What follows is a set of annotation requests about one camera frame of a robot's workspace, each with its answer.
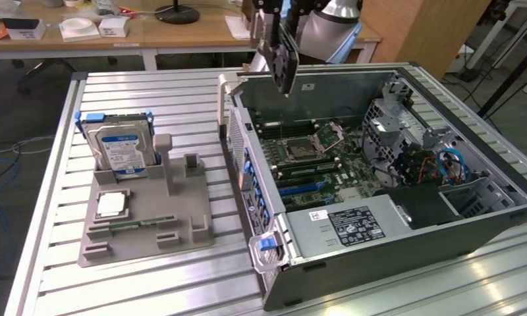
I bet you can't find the wooden cabinet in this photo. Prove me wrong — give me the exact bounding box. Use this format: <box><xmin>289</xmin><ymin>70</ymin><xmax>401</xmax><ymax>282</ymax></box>
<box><xmin>369</xmin><ymin>0</ymin><xmax>494</xmax><ymax>80</ymax></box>

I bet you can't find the green motherboard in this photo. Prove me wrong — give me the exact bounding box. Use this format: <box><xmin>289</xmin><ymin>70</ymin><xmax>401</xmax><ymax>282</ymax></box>
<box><xmin>250</xmin><ymin>111</ymin><xmax>380</xmax><ymax>213</ymax></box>

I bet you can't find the blue data wire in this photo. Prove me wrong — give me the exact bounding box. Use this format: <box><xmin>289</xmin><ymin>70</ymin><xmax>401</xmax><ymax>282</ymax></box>
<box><xmin>437</xmin><ymin>147</ymin><xmax>470</xmax><ymax>186</ymax></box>

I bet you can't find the black green graphics card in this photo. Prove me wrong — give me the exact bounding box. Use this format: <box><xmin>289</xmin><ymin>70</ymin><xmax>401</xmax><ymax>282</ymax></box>
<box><xmin>249</xmin><ymin>9</ymin><xmax>301</xmax><ymax>97</ymax></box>

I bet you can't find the grey plastic parts rack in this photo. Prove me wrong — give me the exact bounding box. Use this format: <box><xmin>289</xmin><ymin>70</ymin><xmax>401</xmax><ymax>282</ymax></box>
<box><xmin>77</xmin><ymin>133</ymin><xmax>218</xmax><ymax>268</ymax></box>

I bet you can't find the open black PC case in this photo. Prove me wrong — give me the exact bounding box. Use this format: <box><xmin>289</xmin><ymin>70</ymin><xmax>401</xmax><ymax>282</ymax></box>
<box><xmin>218</xmin><ymin>64</ymin><xmax>527</xmax><ymax>312</ymax></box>

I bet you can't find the black tripod stand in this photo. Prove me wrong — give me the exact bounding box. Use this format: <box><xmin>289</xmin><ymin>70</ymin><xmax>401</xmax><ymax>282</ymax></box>
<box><xmin>477</xmin><ymin>0</ymin><xmax>527</xmax><ymax>116</ymax></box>

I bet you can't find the red orange wire bundle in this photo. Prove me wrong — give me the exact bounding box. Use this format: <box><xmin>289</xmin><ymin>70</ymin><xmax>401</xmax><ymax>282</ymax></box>
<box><xmin>416</xmin><ymin>157</ymin><xmax>446</xmax><ymax>186</ymax></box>

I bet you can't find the blue floor cable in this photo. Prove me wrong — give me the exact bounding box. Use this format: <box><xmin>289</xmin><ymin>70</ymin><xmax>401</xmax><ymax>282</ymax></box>
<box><xmin>0</xmin><ymin>141</ymin><xmax>24</xmax><ymax>281</ymax></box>

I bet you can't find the grey floor cable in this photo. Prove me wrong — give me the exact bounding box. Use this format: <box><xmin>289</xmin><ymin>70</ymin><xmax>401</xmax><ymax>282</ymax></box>
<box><xmin>0</xmin><ymin>134</ymin><xmax>55</xmax><ymax>156</ymax></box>

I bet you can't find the green RAM stick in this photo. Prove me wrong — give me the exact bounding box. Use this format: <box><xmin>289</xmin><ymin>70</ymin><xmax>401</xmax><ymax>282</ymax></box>
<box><xmin>107</xmin><ymin>220</ymin><xmax>161</xmax><ymax>230</ymax></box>
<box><xmin>283</xmin><ymin>158</ymin><xmax>342</xmax><ymax>177</ymax></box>

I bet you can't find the white box with dark lid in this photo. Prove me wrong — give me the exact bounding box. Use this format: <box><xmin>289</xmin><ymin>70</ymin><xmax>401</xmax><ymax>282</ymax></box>
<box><xmin>2</xmin><ymin>18</ymin><xmax>48</xmax><ymax>41</ymax></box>

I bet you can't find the blue expansion slot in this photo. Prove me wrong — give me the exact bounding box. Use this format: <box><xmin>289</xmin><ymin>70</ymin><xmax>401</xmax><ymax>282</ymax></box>
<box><xmin>279</xmin><ymin>183</ymin><xmax>326</xmax><ymax>198</ymax></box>

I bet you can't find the white paper stack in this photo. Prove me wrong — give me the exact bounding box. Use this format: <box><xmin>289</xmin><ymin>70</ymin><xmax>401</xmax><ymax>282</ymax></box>
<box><xmin>226</xmin><ymin>15</ymin><xmax>254</xmax><ymax>41</ymax></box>

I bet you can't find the metal socket cover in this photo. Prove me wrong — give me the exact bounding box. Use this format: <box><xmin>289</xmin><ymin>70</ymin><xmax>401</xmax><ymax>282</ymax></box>
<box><xmin>314</xmin><ymin>121</ymin><xmax>349</xmax><ymax>149</ymax></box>

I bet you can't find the CPU socket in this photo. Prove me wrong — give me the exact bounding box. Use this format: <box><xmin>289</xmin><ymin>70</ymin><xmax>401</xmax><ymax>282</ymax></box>
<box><xmin>285</xmin><ymin>136</ymin><xmax>324</xmax><ymax>162</ymax></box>

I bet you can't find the metal disk bay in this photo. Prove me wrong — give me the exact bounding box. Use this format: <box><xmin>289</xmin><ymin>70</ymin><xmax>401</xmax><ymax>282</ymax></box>
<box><xmin>362</xmin><ymin>97</ymin><xmax>430</xmax><ymax>165</ymax></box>

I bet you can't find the grey power supply with label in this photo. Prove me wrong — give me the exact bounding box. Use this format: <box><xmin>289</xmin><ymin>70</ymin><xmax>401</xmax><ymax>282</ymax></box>
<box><xmin>285</xmin><ymin>194</ymin><xmax>413</xmax><ymax>261</ymax></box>

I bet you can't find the plain white box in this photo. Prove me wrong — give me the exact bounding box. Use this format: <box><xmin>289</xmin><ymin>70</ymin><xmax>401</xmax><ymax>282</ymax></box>
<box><xmin>99</xmin><ymin>16</ymin><xmax>131</xmax><ymax>38</ymax></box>

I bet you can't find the silver CPU chip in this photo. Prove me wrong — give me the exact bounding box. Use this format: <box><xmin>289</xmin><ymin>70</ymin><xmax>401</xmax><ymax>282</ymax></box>
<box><xmin>94</xmin><ymin>192</ymin><xmax>130</xmax><ymax>219</ymax></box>

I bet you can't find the wooden desk white frame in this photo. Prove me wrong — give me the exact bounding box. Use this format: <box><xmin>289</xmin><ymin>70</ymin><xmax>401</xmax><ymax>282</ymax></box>
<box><xmin>0</xmin><ymin>0</ymin><xmax>159</xmax><ymax>72</ymax></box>
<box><xmin>131</xmin><ymin>0</ymin><xmax>385</xmax><ymax>72</ymax></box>

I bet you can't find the black round lamp base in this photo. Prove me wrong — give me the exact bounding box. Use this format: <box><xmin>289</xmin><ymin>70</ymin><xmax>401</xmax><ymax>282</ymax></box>
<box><xmin>154</xmin><ymin>0</ymin><xmax>202</xmax><ymax>25</ymax></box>

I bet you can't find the hard disk with blue caddy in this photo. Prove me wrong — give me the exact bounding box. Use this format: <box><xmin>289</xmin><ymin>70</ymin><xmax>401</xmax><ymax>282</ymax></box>
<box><xmin>75</xmin><ymin>110</ymin><xmax>158</xmax><ymax>181</ymax></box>

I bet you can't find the black office chair base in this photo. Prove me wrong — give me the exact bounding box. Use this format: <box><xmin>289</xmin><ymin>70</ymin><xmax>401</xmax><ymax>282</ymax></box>
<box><xmin>12</xmin><ymin>57</ymin><xmax>79</xmax><ymax>95</ymax></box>

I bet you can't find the white square dish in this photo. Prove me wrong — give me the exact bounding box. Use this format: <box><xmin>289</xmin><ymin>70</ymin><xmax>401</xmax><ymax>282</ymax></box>
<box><xmin>59</xmin><ymin>18</ymin><xmax>103</xmax><ymax>43</ymax></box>

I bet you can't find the blue case latch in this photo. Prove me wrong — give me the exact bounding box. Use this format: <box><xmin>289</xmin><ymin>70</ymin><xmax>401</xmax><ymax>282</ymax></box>
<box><xmin>254</xmin><ymin>238</ymin><xmax>277</xmax><ymax>253</ymax></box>

